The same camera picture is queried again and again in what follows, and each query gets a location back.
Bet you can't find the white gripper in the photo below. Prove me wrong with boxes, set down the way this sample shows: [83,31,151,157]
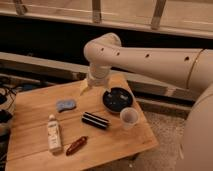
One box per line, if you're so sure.
[80,63,112,95]

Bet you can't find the white lotion bottle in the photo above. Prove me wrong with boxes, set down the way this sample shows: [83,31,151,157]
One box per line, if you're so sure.
[47,115,62,154]

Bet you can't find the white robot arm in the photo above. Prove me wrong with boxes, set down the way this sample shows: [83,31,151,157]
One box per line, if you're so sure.
[83,33,213,171]

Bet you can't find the black round plate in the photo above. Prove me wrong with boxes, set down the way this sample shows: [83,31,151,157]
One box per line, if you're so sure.
[102,87,133,113]

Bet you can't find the black cylindrical case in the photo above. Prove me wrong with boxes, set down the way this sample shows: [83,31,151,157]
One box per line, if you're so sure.
[82,112,109,130]

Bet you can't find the blue sponge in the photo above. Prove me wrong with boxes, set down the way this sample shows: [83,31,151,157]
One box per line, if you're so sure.
[56,99,76,112]

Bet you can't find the clear plastic cup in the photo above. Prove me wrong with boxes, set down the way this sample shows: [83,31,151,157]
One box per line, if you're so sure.
[120,107,139,130]

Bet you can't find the long wooden bench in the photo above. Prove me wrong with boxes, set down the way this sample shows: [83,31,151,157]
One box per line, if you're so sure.
[0,51,213,105]

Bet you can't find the wooden table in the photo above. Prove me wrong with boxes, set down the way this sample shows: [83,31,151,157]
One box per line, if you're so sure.
[6,81,158,171]

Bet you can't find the red brown pen case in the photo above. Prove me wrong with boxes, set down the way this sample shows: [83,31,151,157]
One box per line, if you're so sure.
[66,136,88,156]

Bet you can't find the black cables and devices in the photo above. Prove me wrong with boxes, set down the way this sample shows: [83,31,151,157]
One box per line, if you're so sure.
[0,76,21,134]

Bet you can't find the wooden railing frame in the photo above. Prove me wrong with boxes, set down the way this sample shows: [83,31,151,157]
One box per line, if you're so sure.
[0,0,213,39]

